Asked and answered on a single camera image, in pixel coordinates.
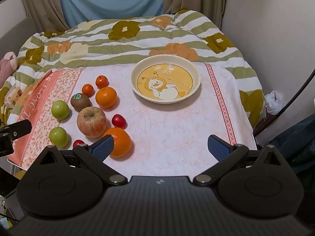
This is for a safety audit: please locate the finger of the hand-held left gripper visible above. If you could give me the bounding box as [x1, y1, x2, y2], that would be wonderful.
[8, 120, 33, 138]

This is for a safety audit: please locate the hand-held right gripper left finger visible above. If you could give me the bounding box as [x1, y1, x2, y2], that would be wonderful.
[32, 135, 128, 186]

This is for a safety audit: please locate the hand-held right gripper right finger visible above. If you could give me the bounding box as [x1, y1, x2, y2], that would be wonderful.
[193, 135, 289, 186]

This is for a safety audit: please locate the large orange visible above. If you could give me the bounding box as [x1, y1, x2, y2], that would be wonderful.
[102, 127, 132, 158]

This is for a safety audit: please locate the red yellow apple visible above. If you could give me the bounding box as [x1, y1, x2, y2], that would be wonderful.
[76, 106, 107, 137]

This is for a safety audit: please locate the green apple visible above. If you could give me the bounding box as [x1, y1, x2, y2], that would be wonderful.
[51, 100, 70, 120]
[49, 127, 69, 150]

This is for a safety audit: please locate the medium orange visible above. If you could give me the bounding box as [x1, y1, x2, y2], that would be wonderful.
[95, 87, 118, 109]

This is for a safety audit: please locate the brown kiwi with green sticker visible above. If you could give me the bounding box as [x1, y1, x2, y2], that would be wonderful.
[70, 93, 91, 112]

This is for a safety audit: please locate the yellow cartoon plate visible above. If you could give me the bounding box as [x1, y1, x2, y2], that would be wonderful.
[131, 55, 201, 104]

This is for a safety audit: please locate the beige printed packet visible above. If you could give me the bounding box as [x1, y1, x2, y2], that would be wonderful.
[5, 86, 24, 107]

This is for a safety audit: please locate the small tangerine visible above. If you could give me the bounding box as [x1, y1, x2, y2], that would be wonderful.
[95, 75, 109, 89]
[81, 84, 95, 97]

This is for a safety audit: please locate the pink floral tablecloth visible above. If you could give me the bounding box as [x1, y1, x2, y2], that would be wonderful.
[7, 63, 258, 171]

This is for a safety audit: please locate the pink plush pillow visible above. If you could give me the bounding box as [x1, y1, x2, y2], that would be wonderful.
[0, 52, 18, 89]

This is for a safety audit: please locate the white plastic bag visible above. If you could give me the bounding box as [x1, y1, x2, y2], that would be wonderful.
[264, 90, 284, 115]

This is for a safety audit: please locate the dark blue bag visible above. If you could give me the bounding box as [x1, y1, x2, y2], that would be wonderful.
[267, 114, 315, 175]

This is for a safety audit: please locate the green striped floral quilt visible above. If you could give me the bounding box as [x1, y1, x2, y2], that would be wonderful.
[0, 10, 267, 128]

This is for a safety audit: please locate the blue curtain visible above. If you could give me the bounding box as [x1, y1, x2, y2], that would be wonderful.
[56, 0, 164, 29]

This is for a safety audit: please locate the black cable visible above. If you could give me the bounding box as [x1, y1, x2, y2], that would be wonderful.
[253, 69, 315, 137]

